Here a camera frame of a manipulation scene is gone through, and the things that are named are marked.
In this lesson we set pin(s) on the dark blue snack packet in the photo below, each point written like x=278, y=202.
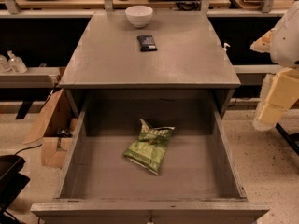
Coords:
x=147, y=43

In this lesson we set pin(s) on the white pump dispenser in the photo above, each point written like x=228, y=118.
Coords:
x=226, y=46

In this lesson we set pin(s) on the brown cardboard box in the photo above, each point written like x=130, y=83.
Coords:
x=55, y=116

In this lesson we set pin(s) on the grey cabinet with counter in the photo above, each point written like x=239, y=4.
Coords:
x=189, y=55

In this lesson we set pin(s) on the grey metal shelf left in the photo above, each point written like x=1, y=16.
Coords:
x=35, y=77

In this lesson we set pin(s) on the grey metal shelf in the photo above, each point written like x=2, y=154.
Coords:
x=253, y=75
x=35, y=77

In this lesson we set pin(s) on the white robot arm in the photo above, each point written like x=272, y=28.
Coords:
x=284, y=46

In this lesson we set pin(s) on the white ceramic bowl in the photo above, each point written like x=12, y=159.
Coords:
x=139, y=16

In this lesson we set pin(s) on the clear plastic bottle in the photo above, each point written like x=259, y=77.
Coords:
x=16, y=63
x=4, y=66

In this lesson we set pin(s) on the black bin at left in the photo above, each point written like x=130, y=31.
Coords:
x=12, y=182

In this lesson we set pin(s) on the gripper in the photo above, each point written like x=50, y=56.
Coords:
x=286, y=44

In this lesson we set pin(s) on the open grey top drawer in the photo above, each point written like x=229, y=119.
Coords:
x=197, y=182

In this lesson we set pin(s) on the green jalapeno chip bag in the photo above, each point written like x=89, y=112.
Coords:
x=149, y=148

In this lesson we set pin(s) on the grey metal shelf right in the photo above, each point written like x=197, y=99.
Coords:
x=253, y=75

